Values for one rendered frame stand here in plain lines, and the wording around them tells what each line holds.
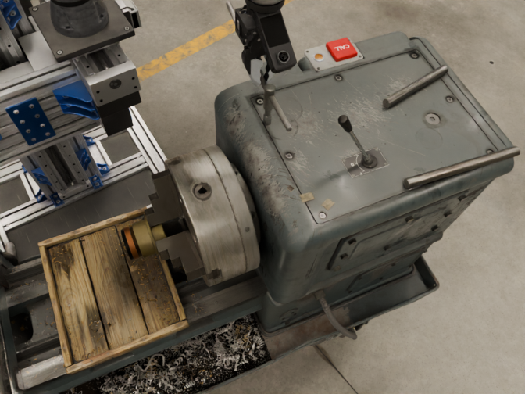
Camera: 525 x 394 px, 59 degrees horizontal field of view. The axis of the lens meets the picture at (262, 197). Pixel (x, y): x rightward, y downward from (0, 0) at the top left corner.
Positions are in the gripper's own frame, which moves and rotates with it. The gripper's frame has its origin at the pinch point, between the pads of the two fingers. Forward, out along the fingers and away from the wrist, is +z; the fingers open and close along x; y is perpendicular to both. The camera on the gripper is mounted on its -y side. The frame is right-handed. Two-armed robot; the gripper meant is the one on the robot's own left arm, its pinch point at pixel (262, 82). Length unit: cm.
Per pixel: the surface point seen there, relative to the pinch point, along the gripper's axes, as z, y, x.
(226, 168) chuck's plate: 11.2, -10.5, 12.2
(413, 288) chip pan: 81, -39, -46
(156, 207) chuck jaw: 20.2, -9.1, 28.6
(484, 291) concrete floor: 135, -46, -104
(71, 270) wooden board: 46, -4, 54
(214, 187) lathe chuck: 11.2, -13.9, 16.3
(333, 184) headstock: 9.3, -23.4, -6.5
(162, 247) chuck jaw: 24.2, -17.0, 30.4
